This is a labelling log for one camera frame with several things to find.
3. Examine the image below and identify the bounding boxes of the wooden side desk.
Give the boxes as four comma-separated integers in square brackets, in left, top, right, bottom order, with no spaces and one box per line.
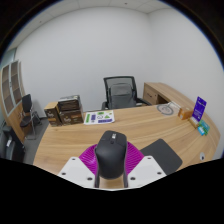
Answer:
[142,82,191,108]

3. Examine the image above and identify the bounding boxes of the round grey disc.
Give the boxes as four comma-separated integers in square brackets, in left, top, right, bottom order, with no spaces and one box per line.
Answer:
[156,102,176,117]

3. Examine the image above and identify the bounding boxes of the white printed paper sheet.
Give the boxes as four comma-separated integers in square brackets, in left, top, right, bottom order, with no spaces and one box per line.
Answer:
[83,109,116,126]

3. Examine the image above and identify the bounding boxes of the purple sign card with stand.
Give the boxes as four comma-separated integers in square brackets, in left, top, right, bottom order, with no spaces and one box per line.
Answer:
[189,96,208,129]

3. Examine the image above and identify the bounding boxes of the wide brown cardboard box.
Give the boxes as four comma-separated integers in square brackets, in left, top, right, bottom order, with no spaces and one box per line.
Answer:
[58,106,85,126]

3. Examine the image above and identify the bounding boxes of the dark grey mouse pad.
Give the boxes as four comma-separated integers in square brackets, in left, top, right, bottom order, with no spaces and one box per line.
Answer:
[139,138,184,176]

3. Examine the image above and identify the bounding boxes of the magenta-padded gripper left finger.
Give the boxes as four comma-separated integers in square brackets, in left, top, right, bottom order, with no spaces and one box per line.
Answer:
[57,143,101,190]

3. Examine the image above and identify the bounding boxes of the wooden shelf unit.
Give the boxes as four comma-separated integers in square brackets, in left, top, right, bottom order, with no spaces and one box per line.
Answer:
[0,59,28,141]

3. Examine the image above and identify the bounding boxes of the green and blue small box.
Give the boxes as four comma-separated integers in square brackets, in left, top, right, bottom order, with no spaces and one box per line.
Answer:
[196,119,211,137]

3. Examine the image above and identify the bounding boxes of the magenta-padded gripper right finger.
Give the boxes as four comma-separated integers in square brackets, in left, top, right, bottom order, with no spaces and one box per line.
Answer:
[122,141,167,190]

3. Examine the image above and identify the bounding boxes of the black mesh office chair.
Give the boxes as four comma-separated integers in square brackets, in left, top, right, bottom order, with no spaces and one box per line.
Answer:
[101,75,152,111]

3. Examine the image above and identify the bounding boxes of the small orange box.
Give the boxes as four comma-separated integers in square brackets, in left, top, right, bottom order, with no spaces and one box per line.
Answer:
[177,107,194,121]

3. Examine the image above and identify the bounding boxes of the black padded swivel chair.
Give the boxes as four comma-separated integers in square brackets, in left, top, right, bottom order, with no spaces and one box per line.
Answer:
[0,124,26,163]

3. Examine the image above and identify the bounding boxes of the black visitor chair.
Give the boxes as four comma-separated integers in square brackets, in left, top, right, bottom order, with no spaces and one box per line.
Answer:
[19,93,43,140]

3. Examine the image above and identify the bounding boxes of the black computer mouse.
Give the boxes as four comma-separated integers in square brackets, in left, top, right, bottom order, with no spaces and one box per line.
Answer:
[94,130,129,180]

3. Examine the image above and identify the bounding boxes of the small brown cardboard box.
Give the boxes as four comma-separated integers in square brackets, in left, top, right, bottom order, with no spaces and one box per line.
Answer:
[43,101,63,128]

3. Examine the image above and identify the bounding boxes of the dark printed cardboard box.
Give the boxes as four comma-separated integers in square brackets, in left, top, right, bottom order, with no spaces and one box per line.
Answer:
[57,94,82,113]

